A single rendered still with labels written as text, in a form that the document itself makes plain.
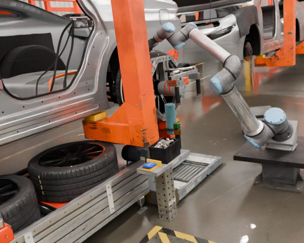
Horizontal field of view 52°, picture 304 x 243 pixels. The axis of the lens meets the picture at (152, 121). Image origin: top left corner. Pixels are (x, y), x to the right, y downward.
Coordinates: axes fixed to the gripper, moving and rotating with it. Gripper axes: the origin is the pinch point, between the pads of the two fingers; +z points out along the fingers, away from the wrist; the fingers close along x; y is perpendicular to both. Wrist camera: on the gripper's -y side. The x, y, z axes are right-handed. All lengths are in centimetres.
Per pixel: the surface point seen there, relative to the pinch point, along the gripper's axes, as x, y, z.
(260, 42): -87, 351, 70
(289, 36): -106, 357, 26
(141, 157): -70, -49, 27
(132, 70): -11, -49, -26
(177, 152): -76, -56, -19
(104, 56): 14.7, -25.1, 14.4
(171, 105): -50, -17, -5
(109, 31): 29.0, -10.2, 6.7
